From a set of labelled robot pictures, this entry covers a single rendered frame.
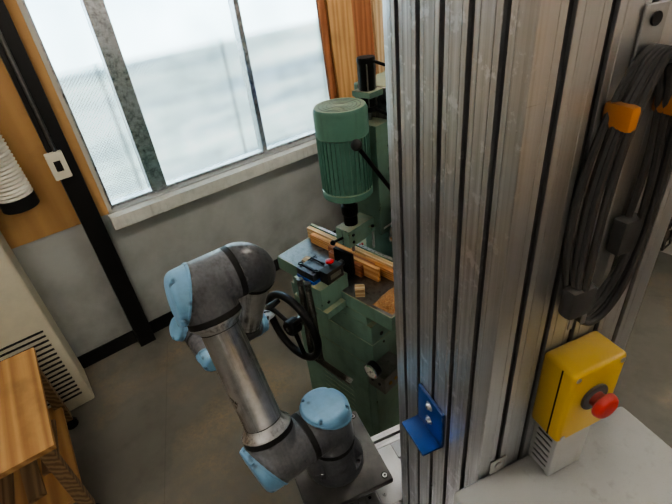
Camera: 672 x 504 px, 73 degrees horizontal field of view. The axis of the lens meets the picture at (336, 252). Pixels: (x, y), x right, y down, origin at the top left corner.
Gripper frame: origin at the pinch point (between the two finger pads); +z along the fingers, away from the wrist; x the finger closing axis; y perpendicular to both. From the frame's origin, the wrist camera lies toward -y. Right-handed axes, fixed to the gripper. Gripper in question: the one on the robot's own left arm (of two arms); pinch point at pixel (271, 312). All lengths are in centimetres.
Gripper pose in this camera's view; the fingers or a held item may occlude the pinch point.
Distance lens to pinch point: 156.7
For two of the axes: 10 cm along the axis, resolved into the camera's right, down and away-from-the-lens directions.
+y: -2.6, 9.5, 1.9
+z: 6.6, 0.3, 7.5
